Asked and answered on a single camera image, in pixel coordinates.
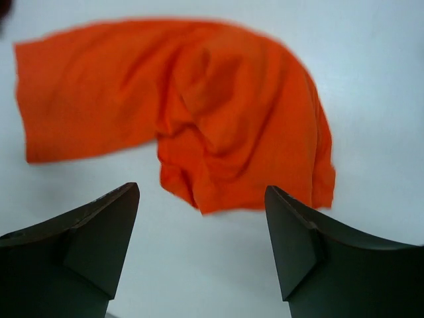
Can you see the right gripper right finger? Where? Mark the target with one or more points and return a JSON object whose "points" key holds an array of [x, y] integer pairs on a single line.
{"points": [[328, 269]]}

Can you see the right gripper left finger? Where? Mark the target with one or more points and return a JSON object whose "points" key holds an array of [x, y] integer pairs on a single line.
{"points": [[71, 264]]}

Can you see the orange t shirt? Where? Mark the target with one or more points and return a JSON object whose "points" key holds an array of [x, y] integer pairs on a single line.
{"points": [[232, 111]]}

